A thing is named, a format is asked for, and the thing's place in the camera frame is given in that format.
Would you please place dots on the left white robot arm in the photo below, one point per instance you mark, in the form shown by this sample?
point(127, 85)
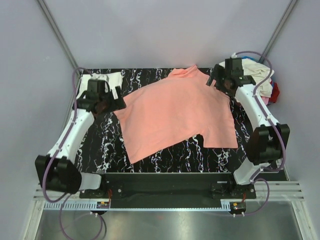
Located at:
point(57, 170)

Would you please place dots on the aluminium frame post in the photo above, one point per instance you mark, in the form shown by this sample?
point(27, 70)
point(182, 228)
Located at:
point(279, 27)
point(57, 32)

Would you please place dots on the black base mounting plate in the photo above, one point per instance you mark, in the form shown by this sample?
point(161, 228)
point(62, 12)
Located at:
point(169, 190)

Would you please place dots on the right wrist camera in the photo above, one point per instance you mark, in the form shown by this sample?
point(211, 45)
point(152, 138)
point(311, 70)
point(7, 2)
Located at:
point(233, 66)

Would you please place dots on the right aluminium frame post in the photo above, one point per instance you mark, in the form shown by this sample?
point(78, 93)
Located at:
point(279, 27)

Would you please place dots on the left aluminium frame post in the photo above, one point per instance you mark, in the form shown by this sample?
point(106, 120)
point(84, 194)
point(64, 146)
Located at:
point(57, 32)

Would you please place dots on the crumpled cream t shirt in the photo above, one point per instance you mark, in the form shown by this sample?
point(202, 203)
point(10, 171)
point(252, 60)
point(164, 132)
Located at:
point(259, 72)

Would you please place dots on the blue garment in pile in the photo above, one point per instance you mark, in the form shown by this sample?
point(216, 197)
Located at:
point(248, 57)

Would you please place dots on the folded white t shirt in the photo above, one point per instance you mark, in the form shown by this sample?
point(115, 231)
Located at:
point(114, 79)

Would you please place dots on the salmon pink t shirt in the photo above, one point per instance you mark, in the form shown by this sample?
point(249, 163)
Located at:
point(174, 109)

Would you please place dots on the pink garment in pile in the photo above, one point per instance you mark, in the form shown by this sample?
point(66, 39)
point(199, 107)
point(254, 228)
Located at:
point(265, 100)

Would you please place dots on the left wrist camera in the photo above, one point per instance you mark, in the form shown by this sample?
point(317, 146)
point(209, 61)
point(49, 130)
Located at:
point(97, 88)

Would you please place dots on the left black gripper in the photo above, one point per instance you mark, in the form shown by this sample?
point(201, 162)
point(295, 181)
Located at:
point(117, 104)

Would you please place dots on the slotted grey cable duct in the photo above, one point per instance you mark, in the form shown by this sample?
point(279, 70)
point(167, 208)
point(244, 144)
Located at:
point(81, 205)

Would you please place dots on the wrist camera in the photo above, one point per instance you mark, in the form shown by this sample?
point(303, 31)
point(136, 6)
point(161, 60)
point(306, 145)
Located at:
point(97, 88)
point(233, 66)

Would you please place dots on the right aluminium rail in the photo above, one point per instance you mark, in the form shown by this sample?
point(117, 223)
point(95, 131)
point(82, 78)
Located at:
point(290, 192)

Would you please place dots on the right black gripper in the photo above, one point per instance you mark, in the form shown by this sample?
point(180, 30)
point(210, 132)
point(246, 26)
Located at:
point(218, 72)

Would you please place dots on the red garment in pile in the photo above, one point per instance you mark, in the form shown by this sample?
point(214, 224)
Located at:
point(275, 94)

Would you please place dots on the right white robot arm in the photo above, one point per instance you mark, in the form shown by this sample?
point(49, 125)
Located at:
point(267, 144)

